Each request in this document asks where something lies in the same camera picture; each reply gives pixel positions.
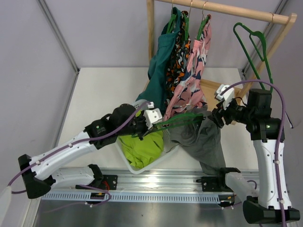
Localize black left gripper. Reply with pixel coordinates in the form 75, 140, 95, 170
117, 110, 158, 141

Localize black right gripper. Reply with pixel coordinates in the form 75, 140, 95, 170
208, 96, 254, 129

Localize lime green shorts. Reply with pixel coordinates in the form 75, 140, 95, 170
118, 131, 164, 169

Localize green hanger of grey shorts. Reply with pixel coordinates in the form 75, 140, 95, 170
131, 104, 205, 140

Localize grey shorts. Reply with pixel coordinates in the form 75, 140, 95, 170
169, 105, 226, 175

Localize green hanger of lime shorts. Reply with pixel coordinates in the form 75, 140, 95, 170
233, 22, 273, 84

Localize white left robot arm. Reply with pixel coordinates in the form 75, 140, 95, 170
18, 101, 162, 199

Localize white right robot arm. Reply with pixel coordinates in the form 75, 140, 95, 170
202, 85, 300, 225

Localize teal shorts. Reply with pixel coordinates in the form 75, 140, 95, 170
136, 7, 181, 113

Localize pink patterned shorts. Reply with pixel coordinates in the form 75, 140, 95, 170
164, 18, 212, 121

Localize black orange patterned shorts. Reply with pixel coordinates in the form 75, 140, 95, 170
164, 11, 191, 107

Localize green hanger of pink shorts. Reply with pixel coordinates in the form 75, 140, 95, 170
196, 1, 211, 40

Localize green hanger of patterned shorts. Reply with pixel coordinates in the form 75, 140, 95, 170
182, 0, 193, 41

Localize green hanger of teal shorts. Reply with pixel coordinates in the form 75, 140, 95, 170
166, 0, 178, 34

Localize wooden clothes rack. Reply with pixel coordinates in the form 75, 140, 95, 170
146, 0, 297, 97

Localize white perforated plastic basket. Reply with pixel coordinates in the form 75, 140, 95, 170
110, 100, 179, 174

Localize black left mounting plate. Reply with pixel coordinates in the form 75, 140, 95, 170
101, 175, 118, 191

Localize black mounting plate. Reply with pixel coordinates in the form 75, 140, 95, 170
196, 176, 233, 192
101, 175, 118, 191

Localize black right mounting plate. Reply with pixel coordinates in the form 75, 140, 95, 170
196, 176, 233, 192

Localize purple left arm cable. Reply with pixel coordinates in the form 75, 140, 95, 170
8, 100, 152, 195

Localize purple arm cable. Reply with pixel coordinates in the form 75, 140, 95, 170
8, 100, 152, 195
222, 79, 286, 227

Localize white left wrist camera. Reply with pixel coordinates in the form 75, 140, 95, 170
143, 102, 163, 129

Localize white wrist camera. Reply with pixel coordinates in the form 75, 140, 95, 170
143, 102, 163, 129
214, 84, 235, 110

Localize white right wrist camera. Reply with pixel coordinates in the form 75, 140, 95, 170
214, 84, 235, 110

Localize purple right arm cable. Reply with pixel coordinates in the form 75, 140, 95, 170
222, 79, 286, 227

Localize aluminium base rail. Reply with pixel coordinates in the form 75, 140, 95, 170
47, 167, 263, 197

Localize grey slotted cable duct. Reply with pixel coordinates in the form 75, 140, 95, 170
42, 192, 233, 204

